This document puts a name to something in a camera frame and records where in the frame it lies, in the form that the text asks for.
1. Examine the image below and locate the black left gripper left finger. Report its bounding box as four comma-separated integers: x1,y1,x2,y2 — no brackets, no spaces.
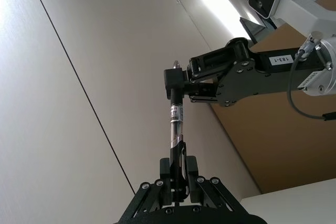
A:
125,157,172,214

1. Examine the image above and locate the black and clear pen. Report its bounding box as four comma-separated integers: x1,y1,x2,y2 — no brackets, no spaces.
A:
167,60,188,205

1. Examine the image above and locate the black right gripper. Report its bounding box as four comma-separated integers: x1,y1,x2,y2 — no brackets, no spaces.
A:
163,37,320,108

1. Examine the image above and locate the thin dark gripper cable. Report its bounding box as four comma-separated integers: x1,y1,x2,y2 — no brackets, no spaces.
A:
286,40,336,122

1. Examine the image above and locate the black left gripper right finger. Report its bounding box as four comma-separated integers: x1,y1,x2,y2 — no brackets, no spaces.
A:
185,155,237,212

